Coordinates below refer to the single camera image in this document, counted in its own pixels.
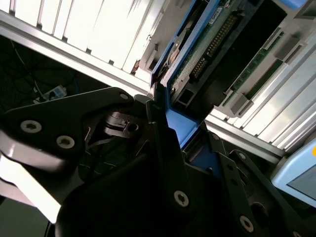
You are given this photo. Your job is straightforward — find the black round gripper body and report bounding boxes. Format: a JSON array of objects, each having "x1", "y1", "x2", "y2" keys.
[{"x1": 54, "y1": 153, "x2": 238, "y2": 237}]

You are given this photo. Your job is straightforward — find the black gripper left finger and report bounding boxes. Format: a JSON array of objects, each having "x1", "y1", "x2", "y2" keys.
[{"x1": 0, "y1": 83, "x2": 198, "y2": 218}]

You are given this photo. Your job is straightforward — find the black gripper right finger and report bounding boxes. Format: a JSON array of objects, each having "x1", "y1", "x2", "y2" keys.
[{"x1": 198, "y1": 122, "x2": 307, "y2": 237}]

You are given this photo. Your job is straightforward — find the hard disk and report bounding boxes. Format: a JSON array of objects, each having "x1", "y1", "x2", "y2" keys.
[{"x1": 149, "y1": 0, "x2": 309, "y2": 180}]

